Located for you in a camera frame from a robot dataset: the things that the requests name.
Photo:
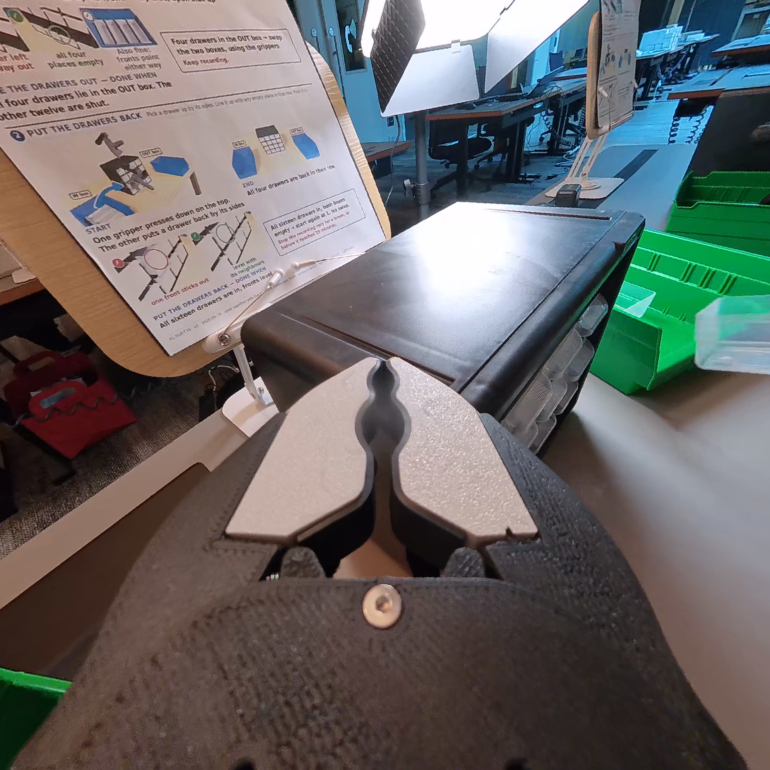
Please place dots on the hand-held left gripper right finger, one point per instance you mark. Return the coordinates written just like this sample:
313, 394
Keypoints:
463, 475

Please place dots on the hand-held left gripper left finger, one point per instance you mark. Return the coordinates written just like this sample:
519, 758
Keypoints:
301, 469

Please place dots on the black drawer cabinet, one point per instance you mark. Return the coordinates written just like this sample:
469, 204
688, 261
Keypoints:
469, 270

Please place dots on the green plastic storage bin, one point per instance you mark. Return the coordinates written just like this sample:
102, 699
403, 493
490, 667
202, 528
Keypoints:
21, 716
649, 355
716, 207

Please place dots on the clear plastic parts drawer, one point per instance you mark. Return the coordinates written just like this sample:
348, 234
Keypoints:
734, 337

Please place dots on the grey desk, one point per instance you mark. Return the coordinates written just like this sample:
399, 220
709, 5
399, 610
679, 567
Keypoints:
661, 541

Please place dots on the red bag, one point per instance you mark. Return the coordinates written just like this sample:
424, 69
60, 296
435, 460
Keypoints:
78, 415

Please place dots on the printed instruction sheet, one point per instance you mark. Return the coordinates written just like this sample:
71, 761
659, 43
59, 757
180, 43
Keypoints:
618, 60
180, 198

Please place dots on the small black box device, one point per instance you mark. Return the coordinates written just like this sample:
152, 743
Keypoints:
569, 195

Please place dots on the grey light stand pole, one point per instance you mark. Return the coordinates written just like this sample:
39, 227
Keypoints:
423, 168

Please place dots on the black office chair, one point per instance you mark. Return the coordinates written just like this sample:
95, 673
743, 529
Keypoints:
460, 144

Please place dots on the background office table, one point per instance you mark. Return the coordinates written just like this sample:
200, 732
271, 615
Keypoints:
499, 105

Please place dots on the softbox studio light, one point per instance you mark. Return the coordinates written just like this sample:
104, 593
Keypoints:
433, 66

